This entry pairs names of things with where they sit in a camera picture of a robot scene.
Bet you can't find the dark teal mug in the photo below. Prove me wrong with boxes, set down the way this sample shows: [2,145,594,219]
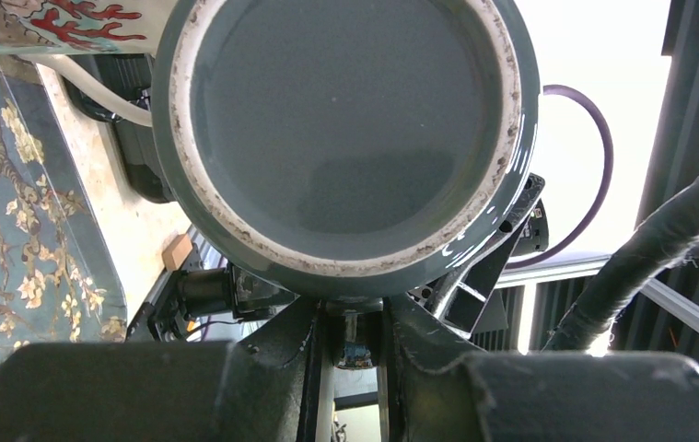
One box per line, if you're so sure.
[151,1,542,302]

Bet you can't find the cream patterned mug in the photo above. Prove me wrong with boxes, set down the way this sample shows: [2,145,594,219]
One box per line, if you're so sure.
[0,0,176,126]

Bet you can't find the teal blossom-pattern tray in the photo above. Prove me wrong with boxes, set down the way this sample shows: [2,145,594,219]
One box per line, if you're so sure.
[0,56,127,363]

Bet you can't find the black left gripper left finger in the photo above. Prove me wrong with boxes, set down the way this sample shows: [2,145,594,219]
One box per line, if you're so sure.
[0,298,324,441]

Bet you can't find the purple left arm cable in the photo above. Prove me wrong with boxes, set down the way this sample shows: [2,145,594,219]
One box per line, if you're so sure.
[541,145,699,354]

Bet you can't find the black poker chip case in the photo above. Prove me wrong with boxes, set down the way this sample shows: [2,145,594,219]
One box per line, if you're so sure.
[64,54,175,204]

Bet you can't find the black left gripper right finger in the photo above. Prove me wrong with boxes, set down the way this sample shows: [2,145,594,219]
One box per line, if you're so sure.
[382,296,699,441]

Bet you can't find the tan wooden block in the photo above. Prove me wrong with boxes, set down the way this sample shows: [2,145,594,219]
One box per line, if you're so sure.
[160,233,192,272]

